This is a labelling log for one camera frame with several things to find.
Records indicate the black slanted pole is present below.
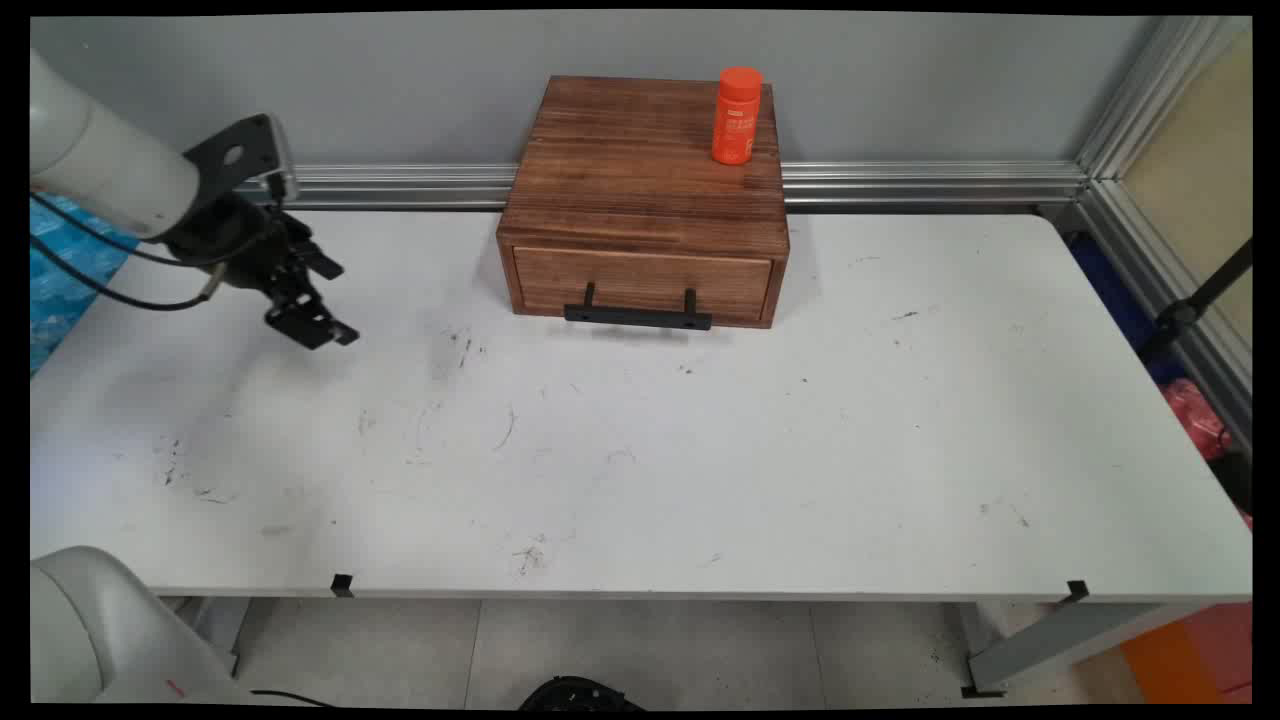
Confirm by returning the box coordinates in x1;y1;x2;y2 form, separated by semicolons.
1135;240;1253;367

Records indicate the light wooden drawer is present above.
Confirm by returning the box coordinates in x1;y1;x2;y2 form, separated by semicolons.
512;245;776;323

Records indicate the orange red floor mat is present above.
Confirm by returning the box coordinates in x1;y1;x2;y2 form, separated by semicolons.
1120;603;1253;705

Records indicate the black drawer handle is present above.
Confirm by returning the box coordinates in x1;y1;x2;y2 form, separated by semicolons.
563;283;714;332

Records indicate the orange plastic bottle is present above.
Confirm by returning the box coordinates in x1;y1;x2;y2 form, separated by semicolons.
711;66;765;167

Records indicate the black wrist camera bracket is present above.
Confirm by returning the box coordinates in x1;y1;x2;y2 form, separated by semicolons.
183;113;281;211

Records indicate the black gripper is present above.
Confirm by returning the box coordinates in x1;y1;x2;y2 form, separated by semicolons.
165;195;360;352

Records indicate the long aluminium back rail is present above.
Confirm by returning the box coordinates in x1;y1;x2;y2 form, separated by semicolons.
235;160;1091;214

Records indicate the dark wooden drawer cabinet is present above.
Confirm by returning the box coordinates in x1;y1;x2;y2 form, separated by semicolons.
495;75;791;331

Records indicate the blue crate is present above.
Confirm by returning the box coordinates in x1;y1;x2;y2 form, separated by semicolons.
1065;232;1188;387

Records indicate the black camera cable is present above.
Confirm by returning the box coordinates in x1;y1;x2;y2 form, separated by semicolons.
30;175;291;269

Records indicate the black round floor object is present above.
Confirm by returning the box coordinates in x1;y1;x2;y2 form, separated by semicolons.
518;676;647;712

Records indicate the red plastic bag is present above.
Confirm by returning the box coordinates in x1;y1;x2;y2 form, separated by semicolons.
1160;377;1237;462

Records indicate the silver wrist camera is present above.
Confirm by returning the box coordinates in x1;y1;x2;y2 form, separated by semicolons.
265;118;300;201

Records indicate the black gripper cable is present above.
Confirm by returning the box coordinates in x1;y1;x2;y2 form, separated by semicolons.
30;235;223;312

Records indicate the white metal table leg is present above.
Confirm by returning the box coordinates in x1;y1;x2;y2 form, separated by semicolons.
160;597;251;681
962;600;1216;699

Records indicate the aluminium side rail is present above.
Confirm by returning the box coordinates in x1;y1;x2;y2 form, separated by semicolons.
1040;180;1253;451

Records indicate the blue patterned cloth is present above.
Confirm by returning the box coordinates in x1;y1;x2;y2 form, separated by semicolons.
30;193;138;378

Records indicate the aluminium corner post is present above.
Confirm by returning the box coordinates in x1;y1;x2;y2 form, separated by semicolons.
1075;15;1253;183

